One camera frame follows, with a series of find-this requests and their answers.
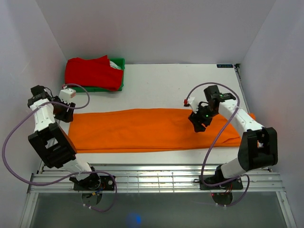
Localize aluminium rail frame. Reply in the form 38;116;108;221
20;164;296;228

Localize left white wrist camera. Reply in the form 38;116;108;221
58;88;76;104

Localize orange trousers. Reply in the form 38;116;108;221
68;108;227;153

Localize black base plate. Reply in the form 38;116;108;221
69;175;115;191
193;175;243;190

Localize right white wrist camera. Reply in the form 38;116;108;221
183;97;199;114

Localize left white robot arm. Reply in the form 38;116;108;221
28;85;101;190

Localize green plastic tray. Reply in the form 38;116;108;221
62;57;125;94

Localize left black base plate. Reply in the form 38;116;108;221
69;175;115;191

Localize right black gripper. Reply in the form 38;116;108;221
187;104;217;133

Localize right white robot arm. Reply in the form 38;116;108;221
184;82;278;189

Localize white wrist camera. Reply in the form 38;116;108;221
58;88;76;104
183;97;199;114

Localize blue logo sticker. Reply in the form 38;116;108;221
217;64;234;68

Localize red folded trousers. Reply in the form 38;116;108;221
64;55;124;91

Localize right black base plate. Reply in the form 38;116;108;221
193;175;243;190

